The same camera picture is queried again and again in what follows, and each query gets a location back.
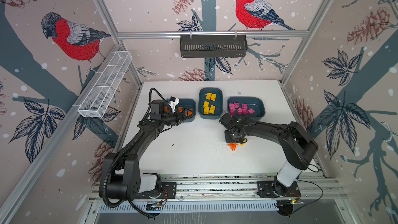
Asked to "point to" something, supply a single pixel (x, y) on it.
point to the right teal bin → (251, 108)
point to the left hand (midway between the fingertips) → (190, 115)
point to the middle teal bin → (210, 102)
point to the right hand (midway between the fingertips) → (229, 141)
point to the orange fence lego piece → (233, 146)
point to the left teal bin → (189, 103)
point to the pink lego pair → (244, 110)
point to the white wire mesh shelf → (96, 102)
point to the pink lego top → (236, 105)
